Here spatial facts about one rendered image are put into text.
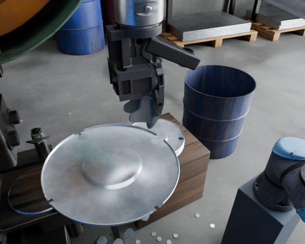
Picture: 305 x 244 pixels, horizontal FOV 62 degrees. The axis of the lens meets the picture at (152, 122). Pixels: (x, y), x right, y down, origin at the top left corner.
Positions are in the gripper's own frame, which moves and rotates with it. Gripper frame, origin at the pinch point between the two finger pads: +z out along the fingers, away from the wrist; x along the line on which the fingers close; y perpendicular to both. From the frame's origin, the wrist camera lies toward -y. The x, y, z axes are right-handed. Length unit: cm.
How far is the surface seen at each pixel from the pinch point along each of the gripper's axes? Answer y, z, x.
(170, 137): -27, 49, -46
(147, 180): 3.7, 9.5, 6.5
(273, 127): -125, 88, -69
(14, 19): 23.0, -14.8, -32.3
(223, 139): -68, 70, -55
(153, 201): 4.5, 9.4, 11.7
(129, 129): 2.0, 9.5, -10.9
